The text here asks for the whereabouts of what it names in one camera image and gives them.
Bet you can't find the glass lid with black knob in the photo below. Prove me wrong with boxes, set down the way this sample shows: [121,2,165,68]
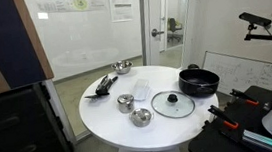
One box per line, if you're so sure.
[149,88,197,122]

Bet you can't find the large black cooking pot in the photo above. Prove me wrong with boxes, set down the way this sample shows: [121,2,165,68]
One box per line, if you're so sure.
[176,61,222,100]

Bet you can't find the tall small steel pot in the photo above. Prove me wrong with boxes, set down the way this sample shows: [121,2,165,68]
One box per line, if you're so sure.
[116,92,137,115]

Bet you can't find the low small steel pot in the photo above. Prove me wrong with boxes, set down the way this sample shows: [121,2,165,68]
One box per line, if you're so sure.
[127,106,156,129]

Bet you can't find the narrow paper poster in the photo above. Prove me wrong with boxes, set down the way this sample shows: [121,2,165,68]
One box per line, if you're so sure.
[108,0,135,23]

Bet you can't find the white framed glass door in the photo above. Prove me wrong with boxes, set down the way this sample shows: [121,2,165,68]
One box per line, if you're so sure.
[142,0,197,68]

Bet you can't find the white whiteboard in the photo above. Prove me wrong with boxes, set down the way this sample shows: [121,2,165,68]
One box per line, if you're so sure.
[200,44,272,97]

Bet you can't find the stainless steel bowl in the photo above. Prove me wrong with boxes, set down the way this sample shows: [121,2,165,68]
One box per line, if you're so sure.
[110,59,135,76]

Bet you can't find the wide paper poster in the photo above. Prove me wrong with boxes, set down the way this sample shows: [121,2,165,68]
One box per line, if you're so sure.
[32,0,109,17]

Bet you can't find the black kitchen tongs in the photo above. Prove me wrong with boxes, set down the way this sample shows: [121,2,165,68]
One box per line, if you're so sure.
[93,73,121,97]

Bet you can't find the black perforated robot table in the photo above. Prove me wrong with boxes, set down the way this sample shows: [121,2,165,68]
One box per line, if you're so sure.
[182,83,272,152]

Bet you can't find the large brown cardboard box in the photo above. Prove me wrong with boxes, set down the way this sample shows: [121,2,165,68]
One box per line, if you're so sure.
[0,0,57,99]

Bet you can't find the black drawer cabinet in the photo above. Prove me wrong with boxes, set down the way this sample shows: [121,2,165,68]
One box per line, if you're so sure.
[0,78,76,152]

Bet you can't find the silver door handle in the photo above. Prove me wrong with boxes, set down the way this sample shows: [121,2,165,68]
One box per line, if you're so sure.
[151,27,166,38]

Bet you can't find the black camera bar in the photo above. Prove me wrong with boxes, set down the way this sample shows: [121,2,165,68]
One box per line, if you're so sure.
[237,9,272,30]

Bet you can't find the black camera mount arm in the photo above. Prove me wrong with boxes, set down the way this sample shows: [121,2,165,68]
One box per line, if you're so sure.
[242,22,272,47]

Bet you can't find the black clamp with orange handle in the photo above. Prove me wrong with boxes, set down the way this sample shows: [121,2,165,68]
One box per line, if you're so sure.
[207,101,241,133]
[229,85,260,109]

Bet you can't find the aluminium profile rail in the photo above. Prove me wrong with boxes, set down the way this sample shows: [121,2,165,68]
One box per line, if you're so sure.
[241,126,272,152]

